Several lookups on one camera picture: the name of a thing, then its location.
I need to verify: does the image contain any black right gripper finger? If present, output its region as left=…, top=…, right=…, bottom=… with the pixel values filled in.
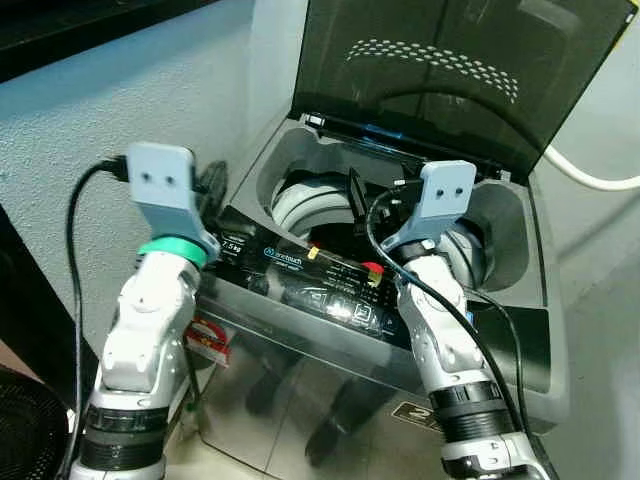
left=346, top=168, right=373, bottom=217

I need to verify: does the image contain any grey top-load washing machine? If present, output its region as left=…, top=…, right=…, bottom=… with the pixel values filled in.
left=185, top=108, right=573, bottom=480

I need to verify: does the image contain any black washer control panel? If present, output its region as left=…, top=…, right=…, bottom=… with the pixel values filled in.
left=198, top=205, right=406, bottom=346

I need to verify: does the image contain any red white washer sticker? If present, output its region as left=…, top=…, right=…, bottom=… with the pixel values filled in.
left=188, top=314, right=234, bottom=368

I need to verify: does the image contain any dark tinted washer lid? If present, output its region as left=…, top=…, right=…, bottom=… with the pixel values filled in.
left=290, top=0, right=640, bottom=187

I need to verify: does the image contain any black shelf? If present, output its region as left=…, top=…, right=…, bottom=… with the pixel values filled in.
left=0, top=0, right=219, bottom=85

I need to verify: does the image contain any black electric fan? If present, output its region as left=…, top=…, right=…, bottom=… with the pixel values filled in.
left=0, top=364, right=71, bottom=480

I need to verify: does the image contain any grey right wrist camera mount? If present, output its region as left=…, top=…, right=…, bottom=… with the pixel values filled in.
left=384, top=160, right=479, bottom=253

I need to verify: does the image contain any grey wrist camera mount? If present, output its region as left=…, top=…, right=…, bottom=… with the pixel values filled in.
left=125, top=142, right=222, bottom=263
left=384, top=160, right=479, bottom=253

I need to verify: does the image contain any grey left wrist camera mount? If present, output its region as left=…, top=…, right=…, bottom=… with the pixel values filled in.
left=125, top=142, right=222, bottom=263

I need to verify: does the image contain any white washer drum ring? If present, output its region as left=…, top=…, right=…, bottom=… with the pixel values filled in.
left=270, top=170, right=491, bottom=293

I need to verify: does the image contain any white hose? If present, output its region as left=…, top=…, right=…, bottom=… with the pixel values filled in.
left=542, top=145, right=640, bottom=193

